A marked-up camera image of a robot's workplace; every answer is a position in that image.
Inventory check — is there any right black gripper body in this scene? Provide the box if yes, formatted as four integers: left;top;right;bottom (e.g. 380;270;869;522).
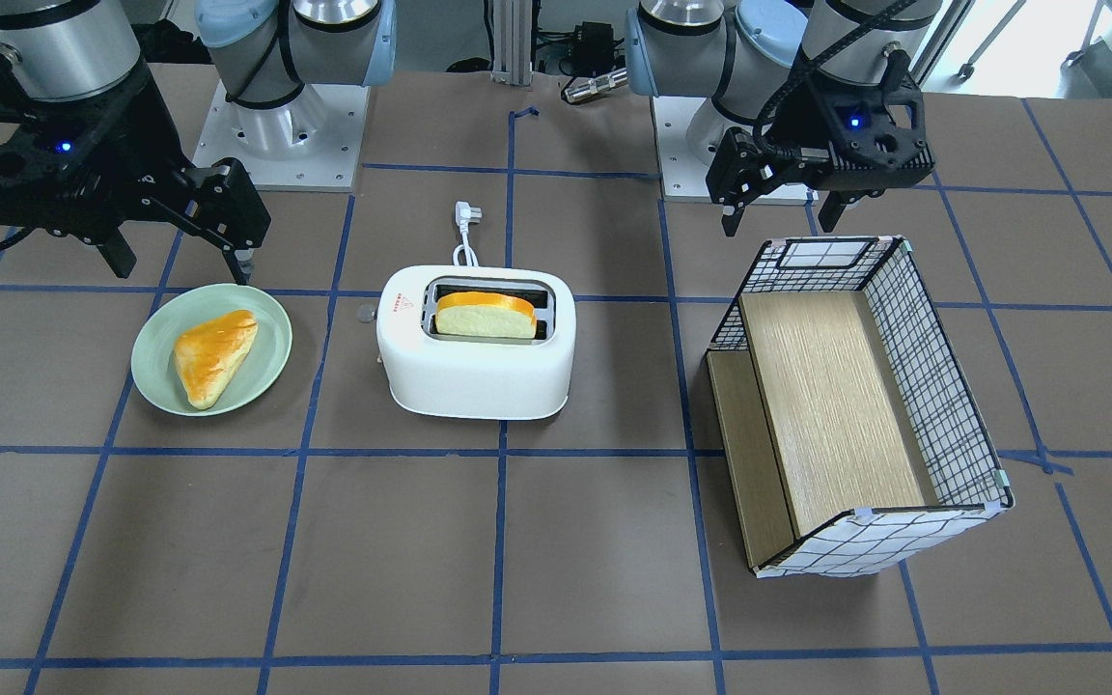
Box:
0;54;272;251

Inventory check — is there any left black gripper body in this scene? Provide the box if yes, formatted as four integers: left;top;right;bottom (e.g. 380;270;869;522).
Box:
706;48;936;209

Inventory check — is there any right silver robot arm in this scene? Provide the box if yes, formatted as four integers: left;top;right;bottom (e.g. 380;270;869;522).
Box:
0;1;397;285

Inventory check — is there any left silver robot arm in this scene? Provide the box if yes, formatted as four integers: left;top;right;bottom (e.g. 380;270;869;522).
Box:
625;1;939;236

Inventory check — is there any white two-slot toaster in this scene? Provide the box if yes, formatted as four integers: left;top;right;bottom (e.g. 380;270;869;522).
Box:
375;264;577;421

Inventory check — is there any yellow bread slice in toaster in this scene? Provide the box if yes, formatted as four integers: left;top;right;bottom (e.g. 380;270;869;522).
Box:
435;291;538;340

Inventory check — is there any green round plate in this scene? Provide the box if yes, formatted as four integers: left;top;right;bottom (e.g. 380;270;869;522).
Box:
131;282;292;417

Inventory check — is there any golden triangular pastry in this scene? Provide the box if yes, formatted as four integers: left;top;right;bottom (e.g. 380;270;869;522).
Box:
173;309;259;410

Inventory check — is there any silver metal cylinder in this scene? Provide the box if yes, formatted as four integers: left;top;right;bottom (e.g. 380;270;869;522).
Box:
560;68;629;106

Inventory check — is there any grid-patterned fabric basket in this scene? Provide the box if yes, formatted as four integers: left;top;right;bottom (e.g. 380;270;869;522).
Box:
705;235;1015;579

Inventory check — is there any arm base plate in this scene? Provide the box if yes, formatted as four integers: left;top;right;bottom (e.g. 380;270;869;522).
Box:
651;96;820;206
191;85;373;193

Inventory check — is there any white toaster power cable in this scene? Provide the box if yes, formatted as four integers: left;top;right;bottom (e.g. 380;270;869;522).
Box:
451;200;481;269

